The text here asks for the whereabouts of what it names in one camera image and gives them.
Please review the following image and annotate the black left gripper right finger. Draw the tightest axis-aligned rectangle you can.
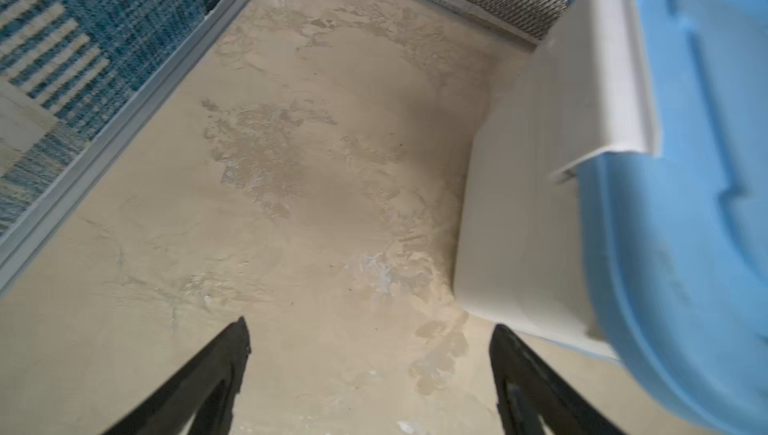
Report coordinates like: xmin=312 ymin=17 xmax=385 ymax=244
xmin=489 ymin=324 xmax=622 ymax=434

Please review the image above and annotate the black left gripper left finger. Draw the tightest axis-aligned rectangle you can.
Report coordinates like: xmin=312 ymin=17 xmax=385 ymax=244
xmin=106 ymin=318 xmax=251 ymax=434

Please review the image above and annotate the blue plastic lid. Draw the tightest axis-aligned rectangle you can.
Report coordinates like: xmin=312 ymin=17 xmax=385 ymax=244
xmin=577 ymin=0 xmax=767 ymax=434

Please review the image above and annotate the white plastic bin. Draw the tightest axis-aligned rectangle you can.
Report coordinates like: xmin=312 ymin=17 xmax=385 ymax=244
xmin=453 ymin=0 xmax=662 ymax=361

